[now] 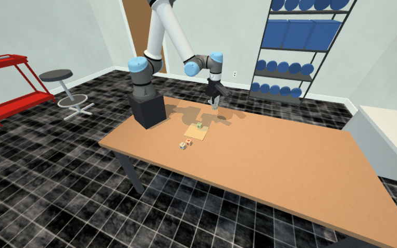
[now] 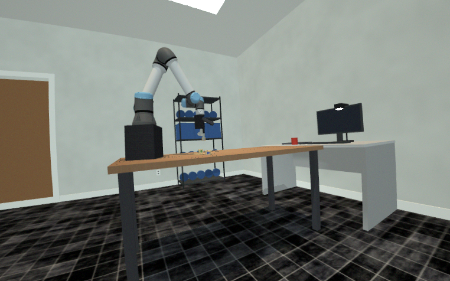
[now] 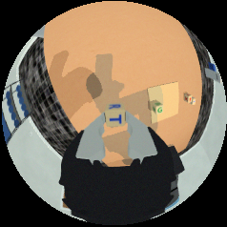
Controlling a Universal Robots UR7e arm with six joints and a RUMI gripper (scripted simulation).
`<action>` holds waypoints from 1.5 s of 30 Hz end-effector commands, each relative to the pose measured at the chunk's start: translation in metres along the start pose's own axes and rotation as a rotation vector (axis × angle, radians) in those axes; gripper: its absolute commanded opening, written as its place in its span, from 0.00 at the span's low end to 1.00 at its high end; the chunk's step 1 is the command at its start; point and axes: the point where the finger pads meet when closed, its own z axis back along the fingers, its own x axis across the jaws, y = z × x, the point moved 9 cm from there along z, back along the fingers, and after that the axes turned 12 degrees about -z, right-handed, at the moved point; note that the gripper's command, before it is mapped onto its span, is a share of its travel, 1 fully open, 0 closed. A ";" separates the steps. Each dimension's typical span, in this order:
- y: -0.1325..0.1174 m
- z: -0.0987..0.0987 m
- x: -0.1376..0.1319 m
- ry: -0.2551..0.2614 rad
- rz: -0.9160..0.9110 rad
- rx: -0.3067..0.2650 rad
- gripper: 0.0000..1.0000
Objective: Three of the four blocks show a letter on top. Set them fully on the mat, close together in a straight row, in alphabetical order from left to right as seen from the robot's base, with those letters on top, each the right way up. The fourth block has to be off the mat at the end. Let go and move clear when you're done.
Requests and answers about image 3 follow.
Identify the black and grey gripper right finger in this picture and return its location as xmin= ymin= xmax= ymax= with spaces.
xmin=125 ymin=111 xmax=176 ymax=182

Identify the beige block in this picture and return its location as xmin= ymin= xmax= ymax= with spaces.
xmin=105 ymin=103 xmax=125 ymax=127
xmin=153 ymin=102 xmax=163 ymax=114
xmin=184 ymin=93 xmax=192 ymax=103
xmin=190 ymin=97 xmax=196 ymax=105

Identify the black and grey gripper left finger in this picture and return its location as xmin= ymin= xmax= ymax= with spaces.
xmin=59 ymin=112 xmax=106 ymax=186

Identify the tan flat mat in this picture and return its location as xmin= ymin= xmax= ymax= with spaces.
xmin=147 ymin=82 xmax=179 ymax=124

